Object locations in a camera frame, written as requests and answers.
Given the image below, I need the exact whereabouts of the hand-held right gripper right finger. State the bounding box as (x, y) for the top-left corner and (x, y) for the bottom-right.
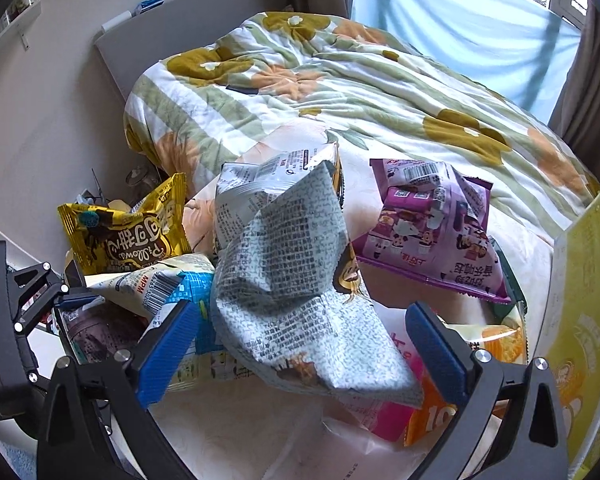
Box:
(405, 301), (571, 480)

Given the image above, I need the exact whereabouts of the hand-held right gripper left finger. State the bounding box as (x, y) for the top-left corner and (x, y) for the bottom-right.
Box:
(37, 300), (203, 480)

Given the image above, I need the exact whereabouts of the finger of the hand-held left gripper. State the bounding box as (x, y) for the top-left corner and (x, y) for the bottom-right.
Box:
(7, 260), (107, 336)

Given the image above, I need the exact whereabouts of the white and blue snack bag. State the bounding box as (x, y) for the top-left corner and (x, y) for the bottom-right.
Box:
(87, 254), (251, 393)

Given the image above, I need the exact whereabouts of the yellow snack bag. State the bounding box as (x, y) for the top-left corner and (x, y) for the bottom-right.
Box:
(57, 172), (193, 276)

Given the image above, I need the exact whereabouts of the pink snack packet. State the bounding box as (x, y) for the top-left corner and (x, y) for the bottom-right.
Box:
(340, 305), (431, 443)

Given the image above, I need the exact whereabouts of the dark green snack packet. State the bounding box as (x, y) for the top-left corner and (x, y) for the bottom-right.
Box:
(490, 250), (529, 307)

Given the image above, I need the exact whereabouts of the grey text-printed snack bag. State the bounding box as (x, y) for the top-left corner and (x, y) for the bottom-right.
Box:
(211, 160), (426, 408)

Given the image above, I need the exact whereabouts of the purple snack bag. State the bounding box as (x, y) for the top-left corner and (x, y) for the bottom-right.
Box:
(351, 157), (513, 306)

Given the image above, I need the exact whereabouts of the translucent white snack packet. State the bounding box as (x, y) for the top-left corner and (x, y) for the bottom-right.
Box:
(260, 400), (423, 480)

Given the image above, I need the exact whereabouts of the yellow-green cardboard box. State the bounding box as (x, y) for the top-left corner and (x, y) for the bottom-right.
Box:
(527, 182), (600, 480)

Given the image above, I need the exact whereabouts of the dark brown snack packet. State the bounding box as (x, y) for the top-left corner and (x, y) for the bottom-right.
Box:
(55, 305), (148, 366)

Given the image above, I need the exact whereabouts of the orange-fruit print snack bag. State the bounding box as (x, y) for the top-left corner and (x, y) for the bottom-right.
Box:
(447, 305), (529, 367)

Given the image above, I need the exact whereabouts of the orange snack packet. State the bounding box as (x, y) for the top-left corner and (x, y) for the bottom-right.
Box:
(404, 360), (462, 448)

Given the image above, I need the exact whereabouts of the clear glass jar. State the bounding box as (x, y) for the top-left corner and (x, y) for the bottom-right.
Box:
(125, 166), (159, 197)

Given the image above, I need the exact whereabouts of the cream patterned bed sheet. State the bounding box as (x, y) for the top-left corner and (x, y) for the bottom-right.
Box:
(150, 120), (556, 480)

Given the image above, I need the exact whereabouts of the grey bed headboard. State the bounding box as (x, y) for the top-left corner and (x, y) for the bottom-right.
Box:
(94, 0), (293, 103)

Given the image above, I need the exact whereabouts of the floral striped quilt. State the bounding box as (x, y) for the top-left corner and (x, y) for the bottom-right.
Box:
(122, 10), (600, 243)

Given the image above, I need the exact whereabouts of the white bar on headboard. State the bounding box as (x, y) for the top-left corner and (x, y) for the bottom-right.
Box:
(100, 9), (139, 34)

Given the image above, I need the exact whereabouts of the light blue window cover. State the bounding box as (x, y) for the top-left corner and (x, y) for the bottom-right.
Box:
(350, 0), (583, 126)

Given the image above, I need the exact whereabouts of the white wall shelf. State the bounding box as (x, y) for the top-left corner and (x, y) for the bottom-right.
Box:
(0, 0), (44, 56)

